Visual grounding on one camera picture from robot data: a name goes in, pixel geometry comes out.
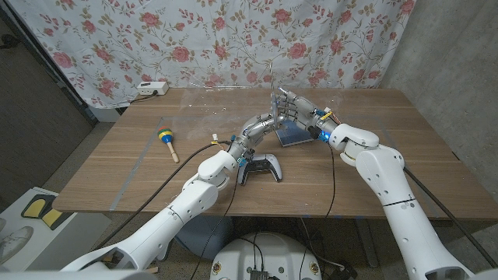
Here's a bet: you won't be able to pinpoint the grey blue round stool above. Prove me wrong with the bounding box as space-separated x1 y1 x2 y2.
173 215 234 261

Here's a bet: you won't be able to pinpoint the white sneaker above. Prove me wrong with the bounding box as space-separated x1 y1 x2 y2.
0 226 34 266

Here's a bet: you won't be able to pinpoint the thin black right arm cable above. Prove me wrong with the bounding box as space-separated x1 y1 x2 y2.
324 143 337 219

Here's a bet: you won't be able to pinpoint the black door frame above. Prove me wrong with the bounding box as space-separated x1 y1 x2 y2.
0 3 98 126

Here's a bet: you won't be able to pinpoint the yellow grey handled scissors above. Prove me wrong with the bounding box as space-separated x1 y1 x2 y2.
268 61 280 130

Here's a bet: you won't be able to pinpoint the white black game controller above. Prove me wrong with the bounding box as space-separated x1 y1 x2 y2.
237 153 283 186

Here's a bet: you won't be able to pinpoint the white floor cable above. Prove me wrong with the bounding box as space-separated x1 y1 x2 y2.
298 217 346 270

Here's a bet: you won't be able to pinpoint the clear cling film sheet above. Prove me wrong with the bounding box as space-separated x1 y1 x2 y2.
170 87 344 134

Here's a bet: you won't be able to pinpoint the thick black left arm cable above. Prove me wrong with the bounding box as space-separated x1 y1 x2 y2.
93 139 233 252

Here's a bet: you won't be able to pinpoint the blue notebook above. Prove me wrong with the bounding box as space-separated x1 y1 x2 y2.
274 118 317 148

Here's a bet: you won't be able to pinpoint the colourful striped wooden maraca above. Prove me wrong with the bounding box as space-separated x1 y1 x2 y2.
156 126 181 163

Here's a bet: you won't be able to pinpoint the white mat yellow footprints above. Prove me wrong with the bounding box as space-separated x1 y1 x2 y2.
0 186 81 273

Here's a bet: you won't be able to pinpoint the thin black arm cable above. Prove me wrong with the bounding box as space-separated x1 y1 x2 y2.
324 143 337 219
189 166 240 280

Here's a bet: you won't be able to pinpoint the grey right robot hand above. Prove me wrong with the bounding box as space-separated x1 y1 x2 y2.
276 86 340 142

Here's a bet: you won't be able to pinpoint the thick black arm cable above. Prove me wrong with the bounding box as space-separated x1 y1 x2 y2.
402 166 498 269
93 139 233 252

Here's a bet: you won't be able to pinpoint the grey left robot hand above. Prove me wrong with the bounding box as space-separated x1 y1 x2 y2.
230 111 286 159

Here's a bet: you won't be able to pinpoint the grey table leg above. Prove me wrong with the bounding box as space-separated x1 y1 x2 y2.
354 218 379 268

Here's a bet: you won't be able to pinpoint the white table leg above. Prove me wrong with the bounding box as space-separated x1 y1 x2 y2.
156 236 174 261

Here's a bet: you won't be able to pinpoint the white power strip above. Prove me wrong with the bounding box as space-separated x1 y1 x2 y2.
136 81 170 96

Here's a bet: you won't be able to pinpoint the black power strip cord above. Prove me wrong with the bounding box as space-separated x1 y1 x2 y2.
128 91 159 105

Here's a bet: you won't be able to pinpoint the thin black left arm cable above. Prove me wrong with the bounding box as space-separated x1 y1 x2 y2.
189 166 240 280

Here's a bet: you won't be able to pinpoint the black floor power adapter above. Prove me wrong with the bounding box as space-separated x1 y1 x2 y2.
329 264 359 280

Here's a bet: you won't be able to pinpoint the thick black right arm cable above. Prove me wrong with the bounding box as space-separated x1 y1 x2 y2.
402 166 498 269

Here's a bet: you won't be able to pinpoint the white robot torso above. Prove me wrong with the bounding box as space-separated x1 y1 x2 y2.
209 232 323 280

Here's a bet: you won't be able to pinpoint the floral print backdrop cloth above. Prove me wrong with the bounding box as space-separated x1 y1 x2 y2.
7 0 417 110

